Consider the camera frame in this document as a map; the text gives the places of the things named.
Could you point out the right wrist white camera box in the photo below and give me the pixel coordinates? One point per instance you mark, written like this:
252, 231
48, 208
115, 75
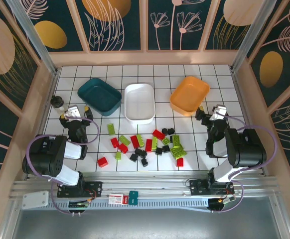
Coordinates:
221, 110

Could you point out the long red lego brick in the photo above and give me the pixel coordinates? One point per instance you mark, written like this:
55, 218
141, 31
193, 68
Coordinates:
134, 141
148, 145
158, 134

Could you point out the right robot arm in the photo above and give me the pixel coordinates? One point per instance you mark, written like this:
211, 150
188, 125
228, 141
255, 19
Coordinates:
244, 149

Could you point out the long green lego brick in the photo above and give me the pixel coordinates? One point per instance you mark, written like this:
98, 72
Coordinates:
175, 149
140, 140
111, 129
177, 140
180, 155
124, 140
154, 143

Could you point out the red and white label card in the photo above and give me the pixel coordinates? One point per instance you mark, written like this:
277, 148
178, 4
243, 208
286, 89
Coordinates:
117, 199

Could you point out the orange plastic container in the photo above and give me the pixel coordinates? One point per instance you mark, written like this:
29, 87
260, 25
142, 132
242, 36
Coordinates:
189, 94

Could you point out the glass jar with black lid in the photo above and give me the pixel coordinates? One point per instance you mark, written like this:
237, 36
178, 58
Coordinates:
57, 101

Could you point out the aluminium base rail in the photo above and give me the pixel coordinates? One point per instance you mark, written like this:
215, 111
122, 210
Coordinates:
147, 185

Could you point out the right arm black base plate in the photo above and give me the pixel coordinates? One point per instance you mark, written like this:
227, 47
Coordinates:
197, 189

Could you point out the white plastic container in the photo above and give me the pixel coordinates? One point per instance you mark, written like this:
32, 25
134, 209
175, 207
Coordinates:
138, 103

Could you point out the small green lego brick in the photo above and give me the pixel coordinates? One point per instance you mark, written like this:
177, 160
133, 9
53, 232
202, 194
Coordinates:
166, 142
118, 155

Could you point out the teal plastic tag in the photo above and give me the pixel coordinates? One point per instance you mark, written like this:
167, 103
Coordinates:
133, 198

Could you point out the aluminium frame post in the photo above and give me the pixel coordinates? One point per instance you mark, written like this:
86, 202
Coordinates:
35, 39
252, 35

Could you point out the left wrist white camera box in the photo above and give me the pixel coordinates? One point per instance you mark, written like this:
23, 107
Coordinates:
73, 112

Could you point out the white rounded plastic plate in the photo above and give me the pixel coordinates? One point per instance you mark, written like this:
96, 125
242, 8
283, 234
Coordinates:
35, 199

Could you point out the teal plastic container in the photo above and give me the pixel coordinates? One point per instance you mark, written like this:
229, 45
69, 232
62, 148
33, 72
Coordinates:
99, 95

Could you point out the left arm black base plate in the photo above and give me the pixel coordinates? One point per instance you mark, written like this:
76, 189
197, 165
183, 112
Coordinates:
95, 186

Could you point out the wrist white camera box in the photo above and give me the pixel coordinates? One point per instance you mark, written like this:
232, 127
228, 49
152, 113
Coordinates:
221, 110
73, 112

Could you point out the small red lego brick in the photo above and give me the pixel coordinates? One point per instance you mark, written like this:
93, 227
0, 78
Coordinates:
114, 142
180, 162
102, 161
123, 147

